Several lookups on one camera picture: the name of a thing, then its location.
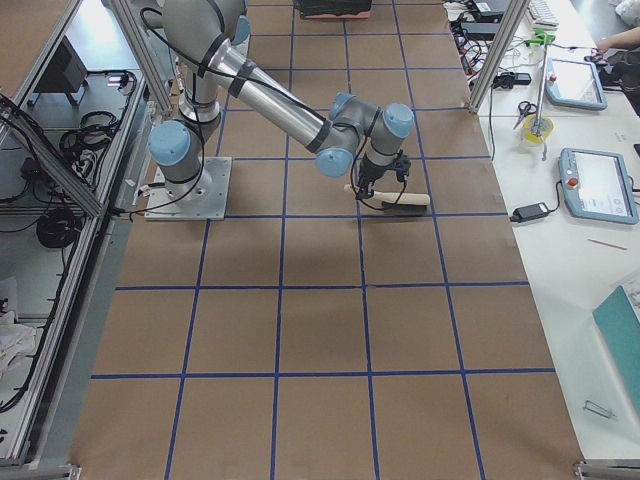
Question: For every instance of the green plastic clamp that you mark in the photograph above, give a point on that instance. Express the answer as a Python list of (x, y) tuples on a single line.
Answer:
[(540, 37)]

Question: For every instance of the beige hand brush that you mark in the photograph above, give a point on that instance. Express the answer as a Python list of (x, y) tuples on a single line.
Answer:
[(398, 201)]

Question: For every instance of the metal rod stand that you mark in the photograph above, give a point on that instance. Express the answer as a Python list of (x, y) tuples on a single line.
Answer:
[(541, 90)]

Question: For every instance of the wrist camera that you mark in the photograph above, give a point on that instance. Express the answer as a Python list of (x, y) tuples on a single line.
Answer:
[(402, 167)]

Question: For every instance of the teal notebook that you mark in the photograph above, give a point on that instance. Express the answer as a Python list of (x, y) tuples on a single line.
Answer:
[(618, 321)]

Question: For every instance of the aluminium frame post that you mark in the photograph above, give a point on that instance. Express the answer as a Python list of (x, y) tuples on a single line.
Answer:
[(507, 29)]

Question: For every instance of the white crumpled cloth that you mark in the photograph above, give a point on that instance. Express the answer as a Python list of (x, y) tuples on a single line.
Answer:
[(17, 340)]

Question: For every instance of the bin with black bag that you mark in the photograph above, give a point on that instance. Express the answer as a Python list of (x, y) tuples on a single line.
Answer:
[(333, 9)]

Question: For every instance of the black power adapter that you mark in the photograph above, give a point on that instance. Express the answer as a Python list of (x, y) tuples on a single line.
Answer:
[(529, 213)]

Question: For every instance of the blue teach pendant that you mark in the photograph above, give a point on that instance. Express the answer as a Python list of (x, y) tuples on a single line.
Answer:
[(574, 84), (596, 186)]

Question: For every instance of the blue teach pendant near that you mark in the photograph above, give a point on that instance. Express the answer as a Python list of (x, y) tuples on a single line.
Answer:
[(596, 186)]

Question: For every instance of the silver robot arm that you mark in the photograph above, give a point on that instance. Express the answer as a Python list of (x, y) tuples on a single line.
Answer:
[(356, 133)]

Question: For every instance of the blue teach pendant far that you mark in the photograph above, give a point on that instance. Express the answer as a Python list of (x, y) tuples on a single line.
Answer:
[(574, 84)]

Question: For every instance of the person forearm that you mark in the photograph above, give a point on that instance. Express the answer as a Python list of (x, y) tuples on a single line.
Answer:
[(629, 39)]

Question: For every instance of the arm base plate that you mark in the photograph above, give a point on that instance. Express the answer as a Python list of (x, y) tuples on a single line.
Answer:
[(242, 46), (193, 201)]

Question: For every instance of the black handled scissors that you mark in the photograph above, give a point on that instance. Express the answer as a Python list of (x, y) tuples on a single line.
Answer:
[(525, 109)]

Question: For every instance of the yellow tape roll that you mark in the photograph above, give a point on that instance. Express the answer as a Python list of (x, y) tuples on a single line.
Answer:
[(535, 131)]

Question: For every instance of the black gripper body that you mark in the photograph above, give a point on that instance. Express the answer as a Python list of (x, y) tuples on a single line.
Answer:
[(370, 174)]

